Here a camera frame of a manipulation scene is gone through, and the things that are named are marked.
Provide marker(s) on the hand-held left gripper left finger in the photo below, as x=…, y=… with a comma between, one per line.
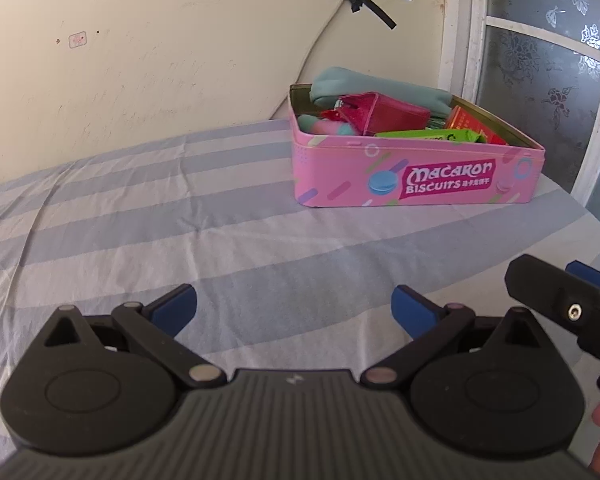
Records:
x=172, y=307

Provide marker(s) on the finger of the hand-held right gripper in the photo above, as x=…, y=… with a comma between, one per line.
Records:
x=540, y=285
x=592, y=277

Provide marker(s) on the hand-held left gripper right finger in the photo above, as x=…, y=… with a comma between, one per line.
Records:
x=412, y=310

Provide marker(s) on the pink biscuit tin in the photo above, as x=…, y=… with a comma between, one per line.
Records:
x=430, y=180

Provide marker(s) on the small red box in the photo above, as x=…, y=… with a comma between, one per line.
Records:
x=467, y=120

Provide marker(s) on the magenta pouch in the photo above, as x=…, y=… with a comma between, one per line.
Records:
x=390, y=115

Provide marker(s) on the teal plush toy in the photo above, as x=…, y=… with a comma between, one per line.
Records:
x=307, y=122

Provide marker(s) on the teal fabric case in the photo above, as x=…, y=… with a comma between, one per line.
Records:
x=380, y=85

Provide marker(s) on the white framed window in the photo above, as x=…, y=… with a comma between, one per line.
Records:
x=460, y=35

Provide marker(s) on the small pink wall sticker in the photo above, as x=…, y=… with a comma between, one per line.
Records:
x=77, y=40

